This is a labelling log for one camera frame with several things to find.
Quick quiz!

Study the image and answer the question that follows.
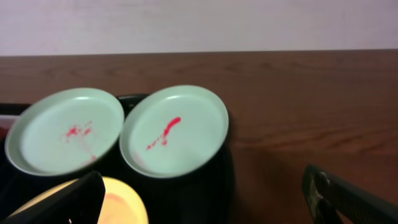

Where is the mint green plate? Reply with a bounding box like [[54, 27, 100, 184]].
[[119, 85, 229, 179], [5, 88, 124, 177]]

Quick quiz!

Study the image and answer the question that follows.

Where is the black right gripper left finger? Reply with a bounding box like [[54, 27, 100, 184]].
[[1, 171, 106, 224]]

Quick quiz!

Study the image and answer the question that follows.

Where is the yellow plate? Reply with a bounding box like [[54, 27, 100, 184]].
[[8, 177, 149, 224]]

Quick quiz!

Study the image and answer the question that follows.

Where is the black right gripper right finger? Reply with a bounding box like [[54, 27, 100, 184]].
[[302, 165, 397, 224]]

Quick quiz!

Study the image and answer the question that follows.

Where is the round black tray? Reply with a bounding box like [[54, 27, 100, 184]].
[[0, 93, 236, 224]]

